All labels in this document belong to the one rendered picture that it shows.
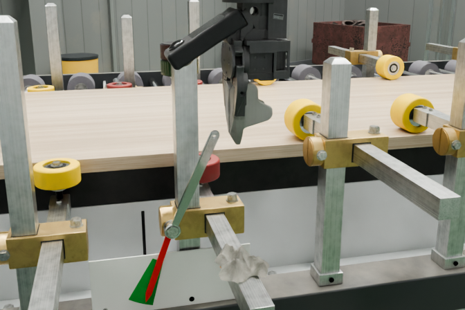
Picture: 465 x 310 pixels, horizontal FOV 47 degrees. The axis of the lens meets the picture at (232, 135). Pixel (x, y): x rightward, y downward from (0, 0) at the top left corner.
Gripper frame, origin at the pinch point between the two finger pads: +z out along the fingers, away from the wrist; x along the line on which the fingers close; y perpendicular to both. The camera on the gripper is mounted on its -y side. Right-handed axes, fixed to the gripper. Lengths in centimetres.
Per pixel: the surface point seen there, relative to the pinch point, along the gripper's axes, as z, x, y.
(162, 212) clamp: 13.8, 6.6, -9.8
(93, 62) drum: 47, 426, -25
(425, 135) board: 10, 27, 50
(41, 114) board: 11, 66, -33
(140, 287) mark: 26.0, 5.3, -13.9
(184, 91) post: -5.5, 6.1, -6.0
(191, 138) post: 1.7, 6.1, -5.0
